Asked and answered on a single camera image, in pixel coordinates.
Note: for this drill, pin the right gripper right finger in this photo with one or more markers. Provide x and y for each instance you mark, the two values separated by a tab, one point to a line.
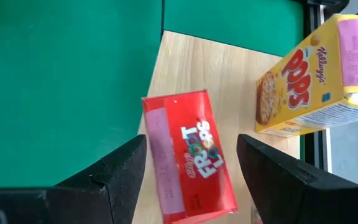
278	193

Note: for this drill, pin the wooden shelf board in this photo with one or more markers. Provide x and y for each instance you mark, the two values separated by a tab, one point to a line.
204	68

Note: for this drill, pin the yellow Pops cereal box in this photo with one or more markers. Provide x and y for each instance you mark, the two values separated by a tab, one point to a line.
306	77

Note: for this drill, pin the red Froot Loops cereal box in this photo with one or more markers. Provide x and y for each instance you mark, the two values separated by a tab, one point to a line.
191	112

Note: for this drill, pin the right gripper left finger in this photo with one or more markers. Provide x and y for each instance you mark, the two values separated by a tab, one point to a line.
110	193

